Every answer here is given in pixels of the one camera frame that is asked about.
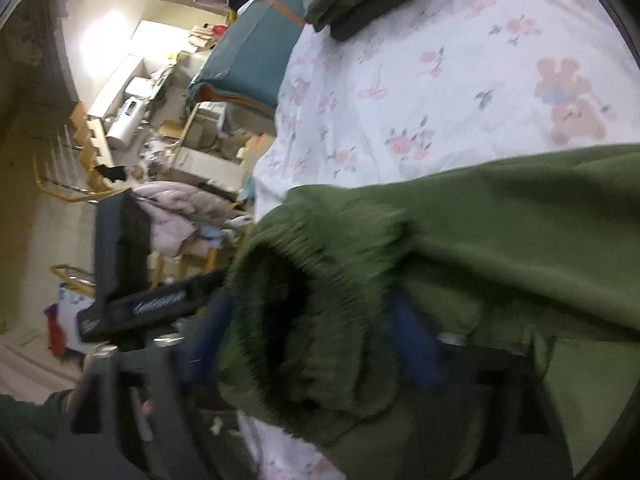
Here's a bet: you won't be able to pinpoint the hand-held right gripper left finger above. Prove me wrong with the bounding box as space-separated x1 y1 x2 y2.
70 289 237 480

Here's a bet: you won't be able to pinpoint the white water heater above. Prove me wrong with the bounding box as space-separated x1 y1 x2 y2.
104 96 151 150

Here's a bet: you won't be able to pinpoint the pink padded jacket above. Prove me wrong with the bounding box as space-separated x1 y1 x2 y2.
131 182 256 261

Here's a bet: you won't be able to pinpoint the white wall cabinet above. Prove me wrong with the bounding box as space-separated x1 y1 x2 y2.
86 54 147 121

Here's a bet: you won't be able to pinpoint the person's left forearm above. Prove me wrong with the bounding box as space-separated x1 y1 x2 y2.
0 389 76 461

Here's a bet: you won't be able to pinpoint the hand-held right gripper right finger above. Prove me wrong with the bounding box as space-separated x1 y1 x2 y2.
390 289 575 480

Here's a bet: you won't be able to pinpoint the folded dark grey pants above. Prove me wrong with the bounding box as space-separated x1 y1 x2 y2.
330 0 483 42

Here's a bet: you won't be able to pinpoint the green pants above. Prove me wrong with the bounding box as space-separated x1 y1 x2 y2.
216 144 640 480

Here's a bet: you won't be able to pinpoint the person's left hand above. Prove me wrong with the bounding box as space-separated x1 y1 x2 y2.
62 349 108 417

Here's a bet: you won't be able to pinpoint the teal storage box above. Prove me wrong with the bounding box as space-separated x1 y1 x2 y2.
186 0 307 113

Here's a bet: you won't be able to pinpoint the floral white bed sheet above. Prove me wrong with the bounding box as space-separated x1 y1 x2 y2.
237 0 640 480

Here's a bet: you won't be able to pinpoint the grey storage box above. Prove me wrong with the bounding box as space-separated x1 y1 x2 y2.
167 102 278 188

